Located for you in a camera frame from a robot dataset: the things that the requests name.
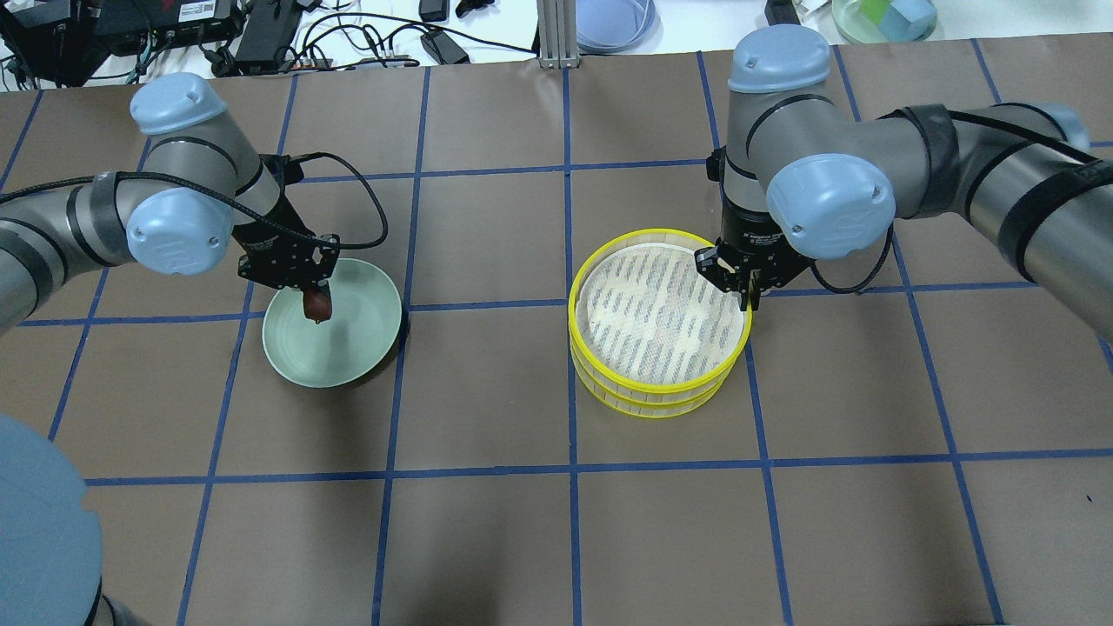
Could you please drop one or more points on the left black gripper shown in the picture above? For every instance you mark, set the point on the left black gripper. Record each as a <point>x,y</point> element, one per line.
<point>280,228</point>

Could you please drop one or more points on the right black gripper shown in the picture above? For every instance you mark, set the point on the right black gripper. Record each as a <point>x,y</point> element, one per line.
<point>746,223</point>

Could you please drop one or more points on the dark red bun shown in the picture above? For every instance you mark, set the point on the dark red bun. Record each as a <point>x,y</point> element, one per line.
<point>315,317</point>

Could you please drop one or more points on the yellow rimmed steamer basket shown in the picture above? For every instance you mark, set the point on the yellow rimmed steamer basket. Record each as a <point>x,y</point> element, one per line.
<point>646,404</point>
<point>661,374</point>

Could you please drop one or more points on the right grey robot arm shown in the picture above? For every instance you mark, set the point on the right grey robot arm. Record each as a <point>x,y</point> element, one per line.
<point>802,183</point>

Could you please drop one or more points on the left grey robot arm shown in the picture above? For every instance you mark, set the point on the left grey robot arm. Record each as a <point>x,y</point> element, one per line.
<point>477,235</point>

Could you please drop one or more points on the white steamer liner cloth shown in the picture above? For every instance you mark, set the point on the white steamer liner cloth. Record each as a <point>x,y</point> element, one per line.
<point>661,317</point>

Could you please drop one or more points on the blue plate stack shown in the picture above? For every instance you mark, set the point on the blue plate stack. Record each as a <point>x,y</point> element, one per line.
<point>613,26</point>

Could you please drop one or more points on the light green plate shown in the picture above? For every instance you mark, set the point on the light green plate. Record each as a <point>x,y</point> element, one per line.
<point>365,322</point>

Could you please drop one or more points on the black power adapter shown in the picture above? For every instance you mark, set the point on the black power adapter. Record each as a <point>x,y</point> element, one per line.
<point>443,49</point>
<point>268,33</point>

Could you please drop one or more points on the green bowl with blocks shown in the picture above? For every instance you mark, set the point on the green bowl with blocks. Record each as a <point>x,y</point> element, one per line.
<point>884,21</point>

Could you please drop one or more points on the black electronics box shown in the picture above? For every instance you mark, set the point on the black electronics box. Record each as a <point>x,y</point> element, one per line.
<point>66,42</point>

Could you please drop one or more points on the aluminium profile post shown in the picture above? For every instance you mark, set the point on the aluminium profile post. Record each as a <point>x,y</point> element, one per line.
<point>556,33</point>

